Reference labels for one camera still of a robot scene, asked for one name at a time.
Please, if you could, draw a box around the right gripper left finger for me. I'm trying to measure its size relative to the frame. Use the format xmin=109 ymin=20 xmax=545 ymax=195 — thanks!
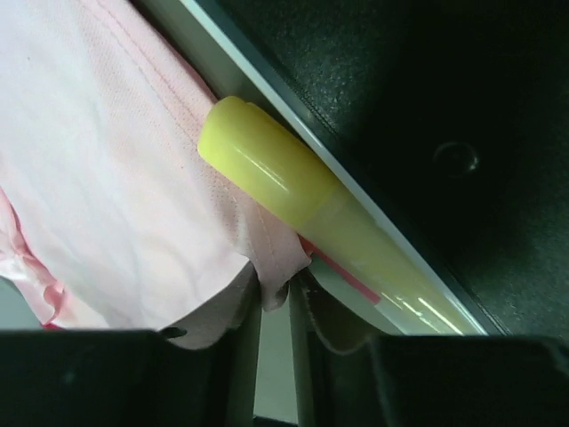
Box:
xmin=1 ymin=267 xmax=260 ymax=426

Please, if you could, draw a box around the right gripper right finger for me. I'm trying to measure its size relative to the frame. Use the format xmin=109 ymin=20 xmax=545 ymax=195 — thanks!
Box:
xmin=289 ymin=271 xmax=568 ymax=426

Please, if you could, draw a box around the pink t shirt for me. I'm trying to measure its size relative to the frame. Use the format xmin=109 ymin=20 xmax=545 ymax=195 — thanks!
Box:
xmin=1 ymin=1 xmax=309 ymax=349

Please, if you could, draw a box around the yellow highlighter pen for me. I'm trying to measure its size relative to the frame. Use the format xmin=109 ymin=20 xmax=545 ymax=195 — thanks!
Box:
xmin=198 ymin=96 xmax=485 ymax=335

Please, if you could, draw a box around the black side mat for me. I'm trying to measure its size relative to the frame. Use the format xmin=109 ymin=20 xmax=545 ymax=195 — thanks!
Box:
xmin=187 ymin=1 xmax=568 ymax=339

